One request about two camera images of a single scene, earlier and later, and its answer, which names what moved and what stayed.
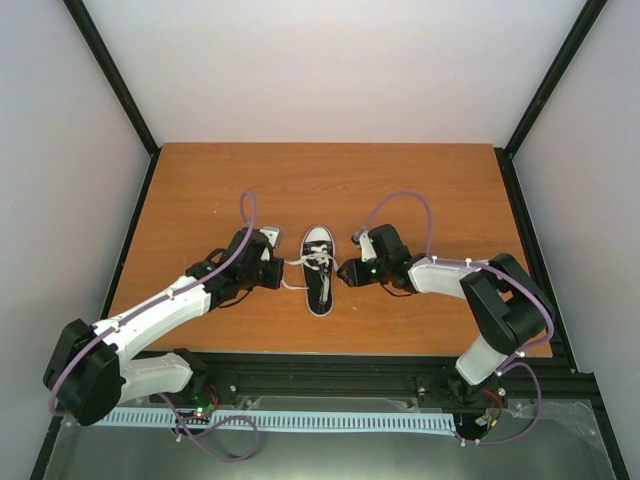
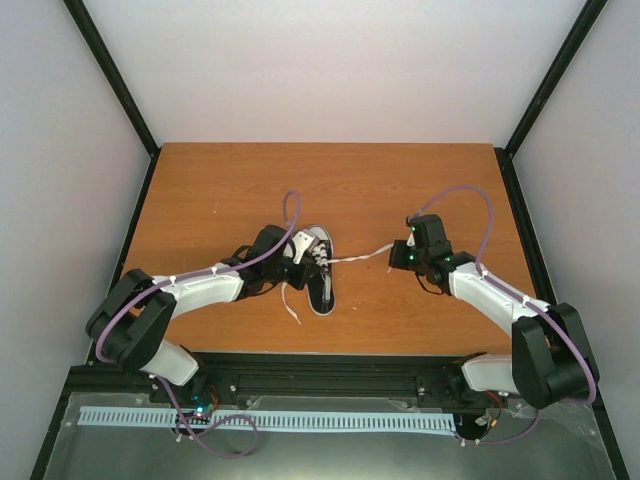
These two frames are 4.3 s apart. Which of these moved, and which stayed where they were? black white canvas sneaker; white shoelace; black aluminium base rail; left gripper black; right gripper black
Moved: right gripper black; white shoelace; left gripper black
Stayed: black aluminium base rail; black white canvas sneaker
